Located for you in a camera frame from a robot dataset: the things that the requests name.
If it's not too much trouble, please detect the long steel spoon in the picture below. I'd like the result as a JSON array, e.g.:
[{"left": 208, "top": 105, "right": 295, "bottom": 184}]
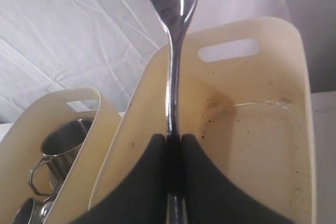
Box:
[{"left": 150, "top": 0, "right": 198, "bottom": 223}]

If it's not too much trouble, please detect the white curtain backdrop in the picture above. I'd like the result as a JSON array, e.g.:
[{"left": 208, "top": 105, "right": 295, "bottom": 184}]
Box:
[{"left": 1, "top": 0, "right": 335, "bottom": 123}]

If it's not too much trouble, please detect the stainless steel bowl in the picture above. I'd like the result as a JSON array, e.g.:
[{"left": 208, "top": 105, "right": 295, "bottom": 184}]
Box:
[{"left": 12, "top": 198, "right": 54, "bottom": 224}]

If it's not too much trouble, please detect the cream bin with circle mark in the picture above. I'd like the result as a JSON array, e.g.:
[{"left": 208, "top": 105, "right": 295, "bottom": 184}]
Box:
[{"left": 1, "top": 87, "right": 121, "bottom": 223}]

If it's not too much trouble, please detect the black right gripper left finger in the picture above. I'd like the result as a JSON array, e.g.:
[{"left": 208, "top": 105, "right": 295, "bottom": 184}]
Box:
[{"left": 72, "top": 134, "right": 167, "bottom": 223}]

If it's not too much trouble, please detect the steel mug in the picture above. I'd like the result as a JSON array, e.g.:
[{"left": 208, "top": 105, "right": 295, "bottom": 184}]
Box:
[{"left": 28, "top": 118, "right": 93, "bottom": 196}]

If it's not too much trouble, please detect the cream bin with triangle mark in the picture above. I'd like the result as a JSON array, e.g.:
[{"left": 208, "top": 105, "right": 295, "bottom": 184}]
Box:
[{"left": 89, "top": 17, "right": 316, "bottom": 223}]

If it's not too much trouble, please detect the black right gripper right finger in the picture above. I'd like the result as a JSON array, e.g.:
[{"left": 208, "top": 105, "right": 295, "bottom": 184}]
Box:
[{"left": 181, "top": 134, "right": 291, "bottom": 223}]

